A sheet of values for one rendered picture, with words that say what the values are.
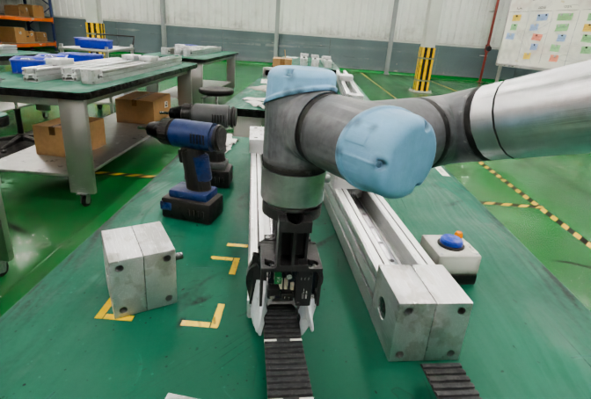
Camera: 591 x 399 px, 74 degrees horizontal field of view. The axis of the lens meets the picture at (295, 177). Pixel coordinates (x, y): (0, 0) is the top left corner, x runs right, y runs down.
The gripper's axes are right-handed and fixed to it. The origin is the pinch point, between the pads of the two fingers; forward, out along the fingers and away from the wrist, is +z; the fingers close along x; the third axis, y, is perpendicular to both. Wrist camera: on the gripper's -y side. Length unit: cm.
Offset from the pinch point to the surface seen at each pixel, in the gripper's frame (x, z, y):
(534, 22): 373, -76, -495
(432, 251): 28.1, -3.5, -14.1
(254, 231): -4.0, -6.6, -14.7
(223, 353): -7.8, 1.8, 3.6
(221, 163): -13, -5, -56
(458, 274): 32.6, -0.3, -11.6
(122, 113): -134, 50, -362
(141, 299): -20.4, -0.4, -4.8
